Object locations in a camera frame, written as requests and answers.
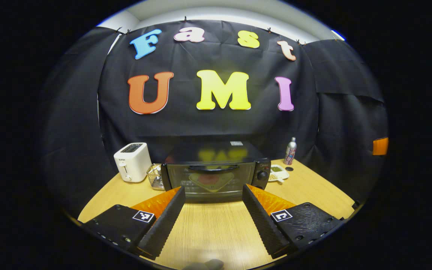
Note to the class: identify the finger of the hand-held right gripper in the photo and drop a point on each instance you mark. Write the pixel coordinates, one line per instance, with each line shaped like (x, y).
(380, 146)

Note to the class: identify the white square plate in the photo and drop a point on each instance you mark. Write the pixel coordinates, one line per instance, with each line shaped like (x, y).
(225, 183)

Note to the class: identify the black electric oven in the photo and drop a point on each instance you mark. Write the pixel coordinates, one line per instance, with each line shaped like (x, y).
(186, 153)

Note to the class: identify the small ceiling light panel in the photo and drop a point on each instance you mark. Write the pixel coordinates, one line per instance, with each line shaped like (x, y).
(338, 35)

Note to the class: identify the white divided dish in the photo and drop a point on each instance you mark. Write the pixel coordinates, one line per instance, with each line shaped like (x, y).
(278, 173)

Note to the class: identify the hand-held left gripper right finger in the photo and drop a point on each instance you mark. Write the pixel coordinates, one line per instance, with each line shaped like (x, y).
(261, 221)

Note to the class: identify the pink round food slice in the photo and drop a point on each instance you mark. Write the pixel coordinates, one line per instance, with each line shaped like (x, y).
(208, 179)

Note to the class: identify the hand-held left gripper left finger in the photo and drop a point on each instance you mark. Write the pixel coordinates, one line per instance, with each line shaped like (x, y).
(165, 221)

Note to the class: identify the silver printed bottle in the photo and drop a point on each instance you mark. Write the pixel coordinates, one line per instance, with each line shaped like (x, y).
(290, 152)

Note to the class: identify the white toaster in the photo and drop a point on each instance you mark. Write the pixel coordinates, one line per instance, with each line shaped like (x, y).
(133, 165)

